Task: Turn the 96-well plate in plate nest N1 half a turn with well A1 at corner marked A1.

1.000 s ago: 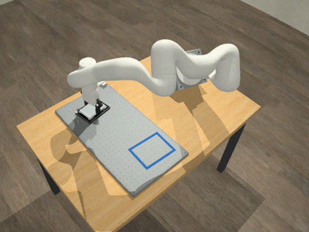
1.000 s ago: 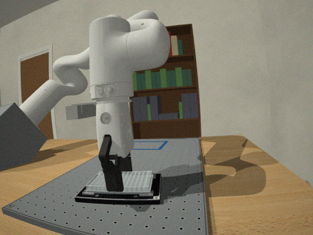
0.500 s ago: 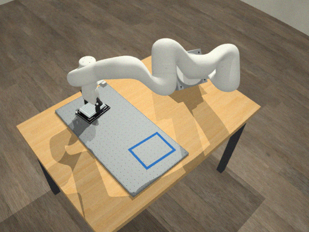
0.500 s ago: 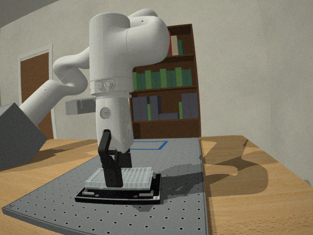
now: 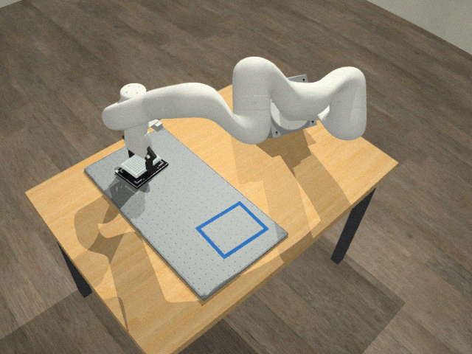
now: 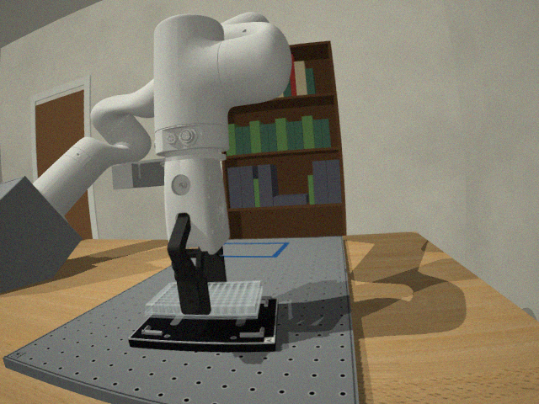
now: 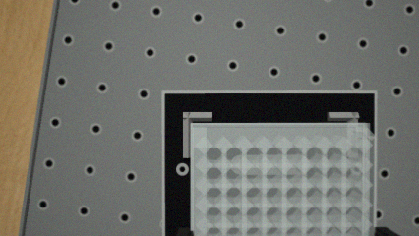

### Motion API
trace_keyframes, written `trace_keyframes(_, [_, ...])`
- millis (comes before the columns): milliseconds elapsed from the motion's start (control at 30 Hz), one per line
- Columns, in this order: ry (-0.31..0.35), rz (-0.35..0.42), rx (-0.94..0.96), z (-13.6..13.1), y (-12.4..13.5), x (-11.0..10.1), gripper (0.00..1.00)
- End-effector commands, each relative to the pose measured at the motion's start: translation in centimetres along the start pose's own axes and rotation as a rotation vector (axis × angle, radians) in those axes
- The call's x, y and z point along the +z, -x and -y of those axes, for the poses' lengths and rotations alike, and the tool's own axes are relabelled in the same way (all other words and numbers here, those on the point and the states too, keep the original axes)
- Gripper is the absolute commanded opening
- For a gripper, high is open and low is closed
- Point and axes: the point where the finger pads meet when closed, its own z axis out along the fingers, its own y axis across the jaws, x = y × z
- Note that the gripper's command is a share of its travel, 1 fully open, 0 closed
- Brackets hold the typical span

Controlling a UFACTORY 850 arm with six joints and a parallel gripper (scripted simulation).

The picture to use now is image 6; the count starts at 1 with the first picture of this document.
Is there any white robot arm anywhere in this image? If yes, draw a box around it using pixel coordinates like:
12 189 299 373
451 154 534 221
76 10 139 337
33 12 292 221

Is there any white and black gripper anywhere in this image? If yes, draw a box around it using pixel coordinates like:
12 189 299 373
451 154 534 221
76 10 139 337
160 153 230 315

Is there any blue tape outline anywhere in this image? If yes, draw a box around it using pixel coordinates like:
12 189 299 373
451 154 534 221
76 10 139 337
224 242 289 258

